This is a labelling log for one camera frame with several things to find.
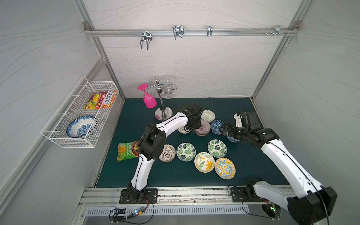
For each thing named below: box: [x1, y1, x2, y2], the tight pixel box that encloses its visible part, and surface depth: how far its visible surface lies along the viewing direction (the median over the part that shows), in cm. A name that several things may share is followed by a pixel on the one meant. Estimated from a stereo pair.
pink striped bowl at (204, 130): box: [194, 119, 211, 137], surface depth 98 cm
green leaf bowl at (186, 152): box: [176, 142, 197, 162], surface depth 90 cm
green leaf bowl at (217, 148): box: [207, 139, 228, 158], surface depth 91 cm
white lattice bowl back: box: [200, 109, 217, 123], surface depth 108 cm
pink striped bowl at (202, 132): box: [194, 128, 211, 137], surface depth 97 cm
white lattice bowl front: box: [158, 143, 176, 163], surface depth 90 cm
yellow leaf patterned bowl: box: [194, 151, 216, 173], surface depth 86 cm
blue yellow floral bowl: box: [214, 157, 236, 180], surface depth 83 cm
